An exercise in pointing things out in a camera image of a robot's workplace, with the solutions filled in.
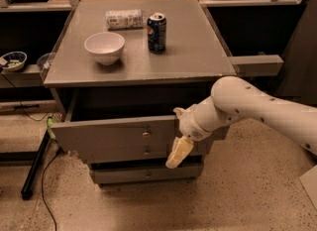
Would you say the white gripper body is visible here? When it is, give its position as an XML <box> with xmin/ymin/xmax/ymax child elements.
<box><xmin>178</xmin><ymin>105</ymin><xmax>211</xmax><ymax>142</ymax></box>

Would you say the grey top drawer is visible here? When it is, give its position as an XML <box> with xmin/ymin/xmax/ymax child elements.
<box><xmin>52</xmin><ymin>84</ymin><xmax>210</xmax><ymax>152</ymax></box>

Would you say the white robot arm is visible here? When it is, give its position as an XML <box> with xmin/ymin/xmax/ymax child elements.
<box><xmin>165</xmin><ymin>76</ymin><xmax>317</xmax><ymax>169</ymax></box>

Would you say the grey drawer cabinet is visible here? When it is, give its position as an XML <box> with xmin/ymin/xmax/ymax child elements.
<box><xmin>44</xmin><ymin>0</ymin><xmax>235</xmax><ymax>171</ymax></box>

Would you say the grey middle drawer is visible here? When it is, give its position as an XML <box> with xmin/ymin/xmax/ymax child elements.
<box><xmin>78</xmin><ymin>140</ymin><xmax>212</xmax><ymax>164</ymax></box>

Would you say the grey side shelf beam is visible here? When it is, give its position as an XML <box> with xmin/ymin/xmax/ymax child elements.
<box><xmin>229</xmin><ymin>55</ymin><xmax>284</xmax><ymax>77</ymax></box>

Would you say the blue pepsi can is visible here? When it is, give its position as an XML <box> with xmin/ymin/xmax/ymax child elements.
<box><xmin>147</xmin><ymin>12</ymin><xmax>166</xmax><ymax>53</ymax></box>

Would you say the white ceramic bowl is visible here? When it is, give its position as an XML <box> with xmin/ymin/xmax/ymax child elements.
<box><xmin>84</xmin><ymin>32</ymin><xmax>125</xmax><ymax>65</ymax></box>

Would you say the lying silver can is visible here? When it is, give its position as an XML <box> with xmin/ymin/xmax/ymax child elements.
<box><xmin>105</xmin><ymin>9</ymin><xmax>143</xmax><ymax>30</ymax></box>

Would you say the green snack bag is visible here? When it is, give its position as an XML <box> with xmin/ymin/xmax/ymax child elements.
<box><xmin>47</xmin><ymin>117</ymin><xmax>56</xmax><ymax>140</ymax></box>

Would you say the small glass bowl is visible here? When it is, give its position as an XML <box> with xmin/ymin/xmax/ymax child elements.
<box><xmin>37</xmin><ymin>53</ymin><xmax>55</xmax><ymax>70</ymax></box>

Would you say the left grey shelf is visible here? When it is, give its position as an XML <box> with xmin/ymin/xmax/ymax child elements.
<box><xmin>0</xmin><ymin>64</ymin><xmax>43</xmax><ymax>88</ymax></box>

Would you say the black table leg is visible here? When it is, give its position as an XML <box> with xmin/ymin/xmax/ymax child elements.
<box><xmin>21</xmin><ymin>132</ymin><xmax>50</xmax><ymax>200</ymax></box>

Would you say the blue patterned bowl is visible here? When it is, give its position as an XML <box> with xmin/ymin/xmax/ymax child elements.
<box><xmin>0</xmin><ymin>52</ymin><xmax>28</xmax><ymax>72</ymax></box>

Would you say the black floor cable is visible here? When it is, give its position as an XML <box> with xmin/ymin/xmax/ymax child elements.
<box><xmin>40</xmin><ymin>149</ymin><xmax>63</xmax><ymax>231</ymax></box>

